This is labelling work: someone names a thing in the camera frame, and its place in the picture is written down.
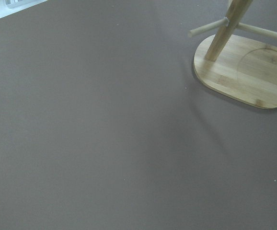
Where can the wooden cup storage rack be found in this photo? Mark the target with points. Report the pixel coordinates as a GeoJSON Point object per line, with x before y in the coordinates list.
{"type": "Point", "coordinates": [238, 67]}

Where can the clear dish rack tray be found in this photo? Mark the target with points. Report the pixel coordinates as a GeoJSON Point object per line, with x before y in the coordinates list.
{"type": "Point", "coordinates": [17, 4]}

